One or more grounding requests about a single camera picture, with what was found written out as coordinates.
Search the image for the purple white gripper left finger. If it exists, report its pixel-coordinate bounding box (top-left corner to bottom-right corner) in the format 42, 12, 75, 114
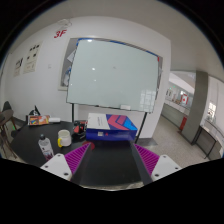
41, 143, 91, 181

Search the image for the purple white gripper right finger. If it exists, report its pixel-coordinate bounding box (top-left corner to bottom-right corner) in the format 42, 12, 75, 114
134, 144, 181, 181

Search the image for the clear plastic water bottle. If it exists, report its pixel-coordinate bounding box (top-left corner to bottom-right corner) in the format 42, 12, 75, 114
38, 134, 54, 160

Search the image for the red black small device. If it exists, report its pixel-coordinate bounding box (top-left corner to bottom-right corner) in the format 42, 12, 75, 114
73, 121, 87, 137

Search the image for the blue printed cardboard box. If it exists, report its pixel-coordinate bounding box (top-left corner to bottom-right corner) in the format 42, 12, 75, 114
86, 113, 137, 141

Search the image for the orange snack package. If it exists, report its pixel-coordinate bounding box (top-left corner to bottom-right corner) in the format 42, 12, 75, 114
28, 115, 50, 126

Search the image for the white eraser on whiteboard tray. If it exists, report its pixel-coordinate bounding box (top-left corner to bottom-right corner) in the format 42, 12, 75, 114
120, 105, 131, 110

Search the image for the dark wooden chair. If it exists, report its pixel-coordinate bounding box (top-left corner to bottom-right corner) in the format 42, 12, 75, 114
0, 101, 16, 157

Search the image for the large whiteboard on stand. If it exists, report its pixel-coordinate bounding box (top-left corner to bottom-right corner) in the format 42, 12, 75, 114
67, 38, 162, 138

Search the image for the white mug yellow handle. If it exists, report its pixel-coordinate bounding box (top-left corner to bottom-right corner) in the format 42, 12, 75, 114
58, 130, 71, 148

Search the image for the small paper poster on wall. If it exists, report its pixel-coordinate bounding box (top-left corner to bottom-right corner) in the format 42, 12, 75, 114
14, 58, 23, 77

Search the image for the red 3F wall sign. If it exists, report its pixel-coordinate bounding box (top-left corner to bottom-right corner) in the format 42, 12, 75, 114
54, 29, 67, 39

